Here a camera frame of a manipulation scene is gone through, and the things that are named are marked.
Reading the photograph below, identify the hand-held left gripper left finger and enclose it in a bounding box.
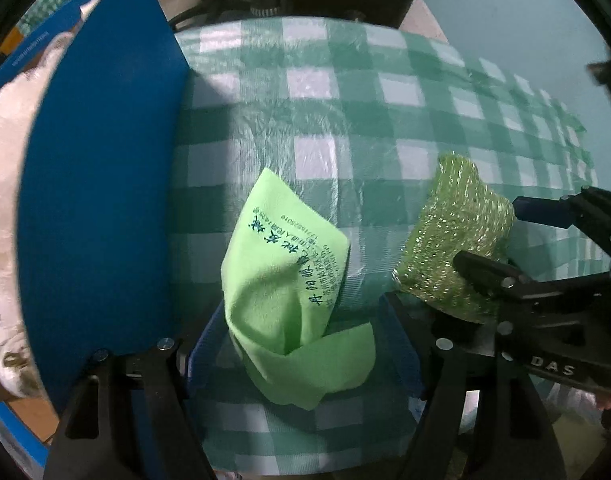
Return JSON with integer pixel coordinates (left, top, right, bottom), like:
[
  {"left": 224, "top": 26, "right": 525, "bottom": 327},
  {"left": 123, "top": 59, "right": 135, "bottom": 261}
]
[{"left": 42, "top": 304, "right": 246, "bottom": 480}]

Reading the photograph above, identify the light green microfiber cloth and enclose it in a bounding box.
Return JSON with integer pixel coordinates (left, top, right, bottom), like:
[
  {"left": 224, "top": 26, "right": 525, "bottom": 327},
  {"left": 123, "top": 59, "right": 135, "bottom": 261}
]
[{"left": 220, "top": 167, "right": 376, "bottom": 410}]

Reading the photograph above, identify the green glitter sponge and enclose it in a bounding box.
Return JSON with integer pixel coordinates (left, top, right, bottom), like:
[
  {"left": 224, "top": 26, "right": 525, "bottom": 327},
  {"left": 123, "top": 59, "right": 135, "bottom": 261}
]
[{"left": 393, "top": 152, "right": 516, "bottom": 323}]

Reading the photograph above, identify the white mesh bath loofah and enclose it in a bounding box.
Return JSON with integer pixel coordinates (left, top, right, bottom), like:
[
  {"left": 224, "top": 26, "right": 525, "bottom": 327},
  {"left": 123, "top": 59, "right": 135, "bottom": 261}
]
[{"left": 0, "top": 0, "right": 103, "bottom": 401}]

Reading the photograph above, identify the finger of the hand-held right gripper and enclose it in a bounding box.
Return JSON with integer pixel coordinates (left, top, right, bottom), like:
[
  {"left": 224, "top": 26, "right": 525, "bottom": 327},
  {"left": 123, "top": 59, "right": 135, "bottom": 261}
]
[
  {"left": 513, "top": 187, "right": 611, "bottom": 271},
  {"left": 453, "top": 251, "right": 541, "bottom": 306}
]

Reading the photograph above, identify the blue-rimmed cardboard box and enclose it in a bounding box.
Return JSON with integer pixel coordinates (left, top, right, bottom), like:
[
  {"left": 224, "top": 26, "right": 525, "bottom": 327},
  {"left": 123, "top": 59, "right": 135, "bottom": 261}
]
[{"left": 0, "top": 0, "right": 191, "bottom": 480}]

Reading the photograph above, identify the green checkered tablecloth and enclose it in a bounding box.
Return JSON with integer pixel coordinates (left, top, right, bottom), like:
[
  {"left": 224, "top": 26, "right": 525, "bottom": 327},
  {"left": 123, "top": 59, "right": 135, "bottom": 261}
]
[{"left": 15, "top": 0, "right": 601, "bottom": 476}]

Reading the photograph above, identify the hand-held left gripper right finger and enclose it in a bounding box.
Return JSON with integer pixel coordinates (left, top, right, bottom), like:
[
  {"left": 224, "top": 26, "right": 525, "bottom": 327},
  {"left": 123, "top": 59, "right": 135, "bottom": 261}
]
[{"left": 380, "top": 292, "right": 566, "bottom": 480}]

